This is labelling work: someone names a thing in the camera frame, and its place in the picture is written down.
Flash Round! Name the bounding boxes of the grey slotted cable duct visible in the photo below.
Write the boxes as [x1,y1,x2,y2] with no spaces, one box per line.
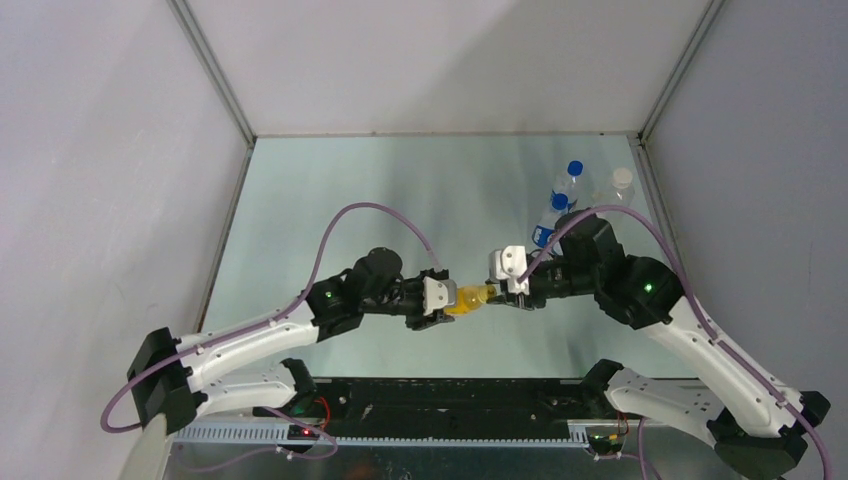
[170,423,592,447]

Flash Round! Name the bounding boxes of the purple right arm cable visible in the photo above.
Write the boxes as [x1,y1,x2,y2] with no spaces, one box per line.
[519,204,835,480]

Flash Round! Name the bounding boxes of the standing Pepsi bottle blue cap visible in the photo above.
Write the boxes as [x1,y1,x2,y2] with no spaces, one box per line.
[550,160,591,213]

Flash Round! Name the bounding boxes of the yellow juice bottle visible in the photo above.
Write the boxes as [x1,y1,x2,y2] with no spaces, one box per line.
[444,284,491,317]

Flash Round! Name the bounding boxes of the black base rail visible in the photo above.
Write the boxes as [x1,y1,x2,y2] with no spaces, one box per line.
[280,377,626,441]

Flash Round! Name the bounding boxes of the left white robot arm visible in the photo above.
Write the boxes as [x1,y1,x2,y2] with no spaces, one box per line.
[127,247,458,434]

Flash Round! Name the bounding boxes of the clear crushed bottle blue label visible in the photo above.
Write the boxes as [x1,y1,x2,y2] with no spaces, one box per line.
[531,192,570,248]

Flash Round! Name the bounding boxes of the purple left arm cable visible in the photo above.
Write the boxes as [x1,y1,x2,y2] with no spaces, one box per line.
[100,202,442,435]

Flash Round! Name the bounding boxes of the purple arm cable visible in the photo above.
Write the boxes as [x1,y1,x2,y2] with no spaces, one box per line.
[519,204,835,480]
[100,202,442,435]

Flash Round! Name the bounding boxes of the large clear bottle white cap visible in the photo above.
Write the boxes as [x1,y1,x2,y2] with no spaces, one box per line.
[591,167,635,207]

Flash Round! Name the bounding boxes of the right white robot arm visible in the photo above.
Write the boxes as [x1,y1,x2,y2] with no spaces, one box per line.
[489,207,834,479]

